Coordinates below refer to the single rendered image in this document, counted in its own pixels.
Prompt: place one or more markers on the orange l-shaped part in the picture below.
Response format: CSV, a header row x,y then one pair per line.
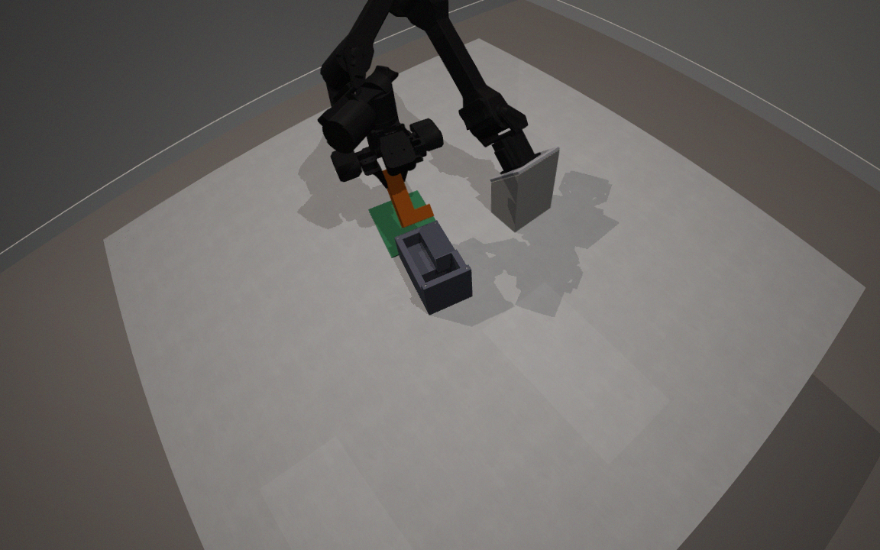
x,y
405,212

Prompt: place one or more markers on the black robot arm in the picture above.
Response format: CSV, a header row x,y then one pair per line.
x,y
353,116

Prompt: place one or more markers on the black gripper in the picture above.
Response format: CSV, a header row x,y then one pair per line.
x,y
350,166

